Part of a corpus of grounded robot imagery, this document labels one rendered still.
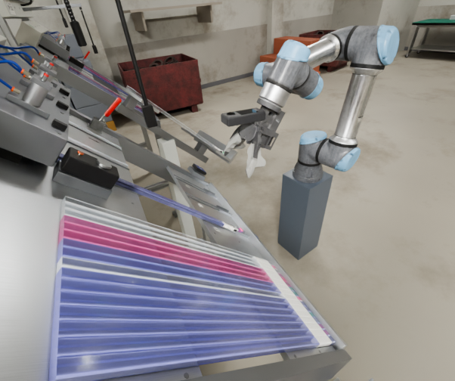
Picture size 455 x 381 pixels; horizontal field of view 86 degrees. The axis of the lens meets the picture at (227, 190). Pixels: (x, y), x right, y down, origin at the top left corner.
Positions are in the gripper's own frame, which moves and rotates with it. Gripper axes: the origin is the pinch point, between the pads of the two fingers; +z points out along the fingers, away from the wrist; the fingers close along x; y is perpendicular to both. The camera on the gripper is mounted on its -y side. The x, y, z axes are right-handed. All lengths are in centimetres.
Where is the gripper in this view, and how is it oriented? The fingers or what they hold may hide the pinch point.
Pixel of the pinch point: (233, 165)
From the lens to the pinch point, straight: 73.0
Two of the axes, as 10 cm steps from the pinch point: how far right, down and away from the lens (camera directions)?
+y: 7.9, 1.5, 6.0
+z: -4.2, 8.5, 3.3
